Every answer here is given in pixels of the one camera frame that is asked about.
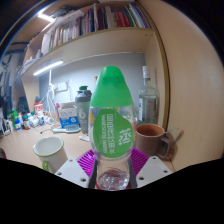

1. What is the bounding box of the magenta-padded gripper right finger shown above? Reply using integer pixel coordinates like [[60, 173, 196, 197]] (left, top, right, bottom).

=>
[[128, 147, 175, 189]]

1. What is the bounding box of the white mug with green rim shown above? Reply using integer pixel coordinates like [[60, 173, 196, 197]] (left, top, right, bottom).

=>
[[32, 135, 70, 174]]

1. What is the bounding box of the white wall socket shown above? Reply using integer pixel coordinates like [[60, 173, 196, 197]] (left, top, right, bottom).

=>
[[54, 81, 70, 93]]

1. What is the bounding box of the cluster of small bottles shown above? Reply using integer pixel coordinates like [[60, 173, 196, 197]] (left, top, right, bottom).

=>
[[6, 109, 55, 132]]

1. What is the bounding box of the wooden shelf unit with books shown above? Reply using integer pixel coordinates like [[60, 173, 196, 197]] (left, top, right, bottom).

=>
[[21, 1, 168, 80]]

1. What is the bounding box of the grey shaker bottle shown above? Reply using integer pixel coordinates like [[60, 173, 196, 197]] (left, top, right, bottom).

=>
[[74, 85, 94, 135]]

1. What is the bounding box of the clear glass bottle white cap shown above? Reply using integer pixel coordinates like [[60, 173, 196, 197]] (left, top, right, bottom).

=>
[[137, 65, 161, 126]]

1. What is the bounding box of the light blue hairbrush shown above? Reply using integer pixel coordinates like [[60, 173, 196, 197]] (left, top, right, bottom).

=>
[[52, 125, 82, 135]]

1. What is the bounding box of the clear bottle with green cap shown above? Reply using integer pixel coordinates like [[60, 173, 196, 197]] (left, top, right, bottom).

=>
[[87, 65, 137, 192]]

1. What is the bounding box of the small bottle with red label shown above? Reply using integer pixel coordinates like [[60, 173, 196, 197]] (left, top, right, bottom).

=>
[[33, 101, 45, 116]]

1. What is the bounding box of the white under-shelf light bar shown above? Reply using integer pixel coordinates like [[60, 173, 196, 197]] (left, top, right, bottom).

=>
[[32, 59, 65, 77]]

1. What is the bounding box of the blue and white box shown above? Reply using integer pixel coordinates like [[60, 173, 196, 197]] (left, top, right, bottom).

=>
[[58, 102, 81, 130]]

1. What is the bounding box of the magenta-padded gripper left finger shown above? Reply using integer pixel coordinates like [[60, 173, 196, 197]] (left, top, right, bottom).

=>
[[53, 148, 99, 190]]

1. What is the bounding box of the brown mug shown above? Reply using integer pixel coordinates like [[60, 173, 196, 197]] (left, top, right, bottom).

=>
[[134, 123, 175, 160]]

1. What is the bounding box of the ceiling light tube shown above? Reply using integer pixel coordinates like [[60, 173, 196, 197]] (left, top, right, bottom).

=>
[[37, 13, 56, 23]]

